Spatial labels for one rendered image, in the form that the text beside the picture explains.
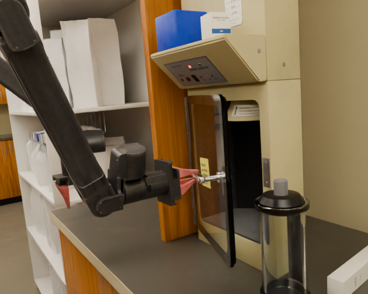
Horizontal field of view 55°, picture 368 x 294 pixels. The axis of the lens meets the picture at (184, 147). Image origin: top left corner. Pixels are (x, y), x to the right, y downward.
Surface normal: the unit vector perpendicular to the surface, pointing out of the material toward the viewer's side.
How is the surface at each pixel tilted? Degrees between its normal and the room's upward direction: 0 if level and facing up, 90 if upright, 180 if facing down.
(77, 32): 72
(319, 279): 0
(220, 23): 90
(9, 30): 108
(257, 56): 90
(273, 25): 90
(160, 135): 90
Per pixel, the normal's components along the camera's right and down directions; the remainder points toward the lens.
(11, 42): 0.57, 0.37
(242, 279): -0.07, -0.99
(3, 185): 0.54, 0.08
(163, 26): -0.83, 0.14
